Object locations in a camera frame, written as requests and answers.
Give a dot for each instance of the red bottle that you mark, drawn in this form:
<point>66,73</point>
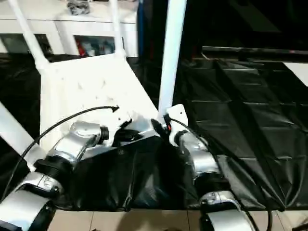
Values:
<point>82,48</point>

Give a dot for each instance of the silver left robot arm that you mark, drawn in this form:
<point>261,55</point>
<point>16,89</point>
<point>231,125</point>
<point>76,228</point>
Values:
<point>77,137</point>

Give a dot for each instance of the white flat board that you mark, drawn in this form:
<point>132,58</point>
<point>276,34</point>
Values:
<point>298,72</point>

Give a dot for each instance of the white glass-door cabinet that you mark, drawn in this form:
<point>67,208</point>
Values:
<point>72,26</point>

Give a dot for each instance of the dark bundle on cabinet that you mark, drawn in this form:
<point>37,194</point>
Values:
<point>79,6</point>

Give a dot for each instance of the white plastic table leg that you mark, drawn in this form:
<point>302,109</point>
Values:
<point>16,134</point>
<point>172,53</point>
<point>31,38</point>
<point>118,31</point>

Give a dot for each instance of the black table mat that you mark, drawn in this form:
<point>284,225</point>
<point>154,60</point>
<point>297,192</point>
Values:
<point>156,173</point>

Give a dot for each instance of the white plastic table top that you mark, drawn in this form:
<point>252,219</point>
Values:
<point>84,84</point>

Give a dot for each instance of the dark long bar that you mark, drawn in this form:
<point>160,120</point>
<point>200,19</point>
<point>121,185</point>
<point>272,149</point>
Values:
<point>255,51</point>

